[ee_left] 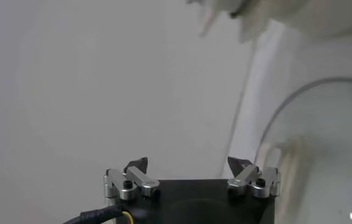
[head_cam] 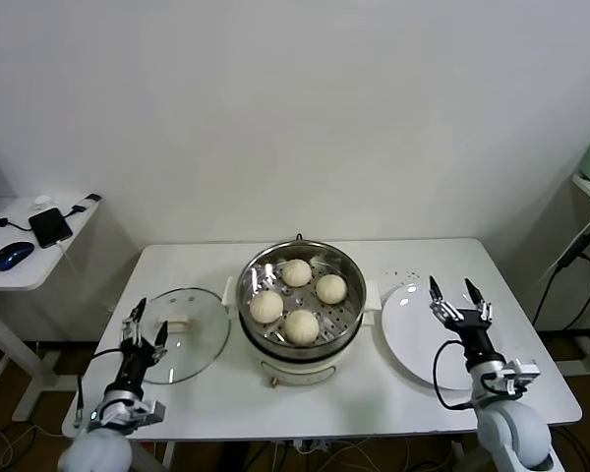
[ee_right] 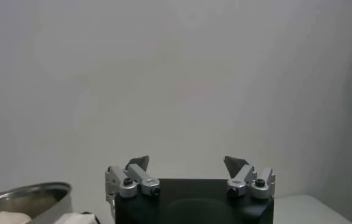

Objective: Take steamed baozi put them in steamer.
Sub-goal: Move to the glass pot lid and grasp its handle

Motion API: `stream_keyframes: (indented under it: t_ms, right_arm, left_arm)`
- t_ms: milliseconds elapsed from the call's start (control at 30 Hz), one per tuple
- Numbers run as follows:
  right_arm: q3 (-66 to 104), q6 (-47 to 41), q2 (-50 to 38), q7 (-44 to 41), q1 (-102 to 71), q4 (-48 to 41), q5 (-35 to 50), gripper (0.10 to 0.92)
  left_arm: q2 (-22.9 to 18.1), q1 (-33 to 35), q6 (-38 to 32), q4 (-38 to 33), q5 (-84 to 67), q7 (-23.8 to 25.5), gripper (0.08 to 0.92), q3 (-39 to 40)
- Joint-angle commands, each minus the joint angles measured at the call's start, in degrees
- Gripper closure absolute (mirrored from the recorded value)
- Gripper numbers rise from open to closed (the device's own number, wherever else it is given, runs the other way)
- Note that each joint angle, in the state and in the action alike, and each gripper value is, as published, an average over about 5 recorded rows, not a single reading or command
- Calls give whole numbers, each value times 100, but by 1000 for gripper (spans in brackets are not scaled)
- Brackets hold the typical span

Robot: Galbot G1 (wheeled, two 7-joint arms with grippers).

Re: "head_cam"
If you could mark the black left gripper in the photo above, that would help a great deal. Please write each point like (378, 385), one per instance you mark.
(133, 366)

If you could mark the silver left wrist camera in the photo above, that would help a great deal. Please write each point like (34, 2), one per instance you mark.
(150, 410)

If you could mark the blue computer mouse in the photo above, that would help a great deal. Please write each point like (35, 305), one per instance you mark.
(13, 255)

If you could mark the round glass pot lid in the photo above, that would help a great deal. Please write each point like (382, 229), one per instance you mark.
(196, 334)

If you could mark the cream electric cooker base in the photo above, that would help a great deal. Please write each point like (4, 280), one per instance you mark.
(295, 369)

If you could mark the white round plate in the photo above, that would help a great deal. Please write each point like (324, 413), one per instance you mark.
(413, 344)

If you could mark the black usb adapter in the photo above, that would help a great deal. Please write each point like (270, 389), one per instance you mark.
(91, 198)

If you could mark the stainless steel steamer basket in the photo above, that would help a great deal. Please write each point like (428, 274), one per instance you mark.
(346, 265)

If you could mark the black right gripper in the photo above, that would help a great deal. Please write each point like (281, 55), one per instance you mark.
(474, 334)

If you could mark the white earbuds case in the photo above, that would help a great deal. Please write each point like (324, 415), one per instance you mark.
(41, 200)

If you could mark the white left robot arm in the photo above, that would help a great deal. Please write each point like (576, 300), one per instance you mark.
(98, 447)

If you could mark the white work table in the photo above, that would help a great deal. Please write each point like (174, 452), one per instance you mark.
(324, 408)

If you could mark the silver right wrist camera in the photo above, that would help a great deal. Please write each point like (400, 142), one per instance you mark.
(521, 371)

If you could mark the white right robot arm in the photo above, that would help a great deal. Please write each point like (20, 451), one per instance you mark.
(511, 432)

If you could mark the black smartphone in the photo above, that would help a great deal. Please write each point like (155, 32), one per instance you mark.
(50, 227)

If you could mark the white power strip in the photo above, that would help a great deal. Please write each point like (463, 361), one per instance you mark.
(314, 445)

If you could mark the white side desk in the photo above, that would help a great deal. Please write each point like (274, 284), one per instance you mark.
(24, 277)

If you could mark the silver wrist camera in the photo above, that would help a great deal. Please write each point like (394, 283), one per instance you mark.
(521, 371)
(150, 410)

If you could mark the white steamed baozi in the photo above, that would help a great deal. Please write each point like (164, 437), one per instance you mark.
(331, 288)
(296, 273)
(301, 326)
(266, 307)

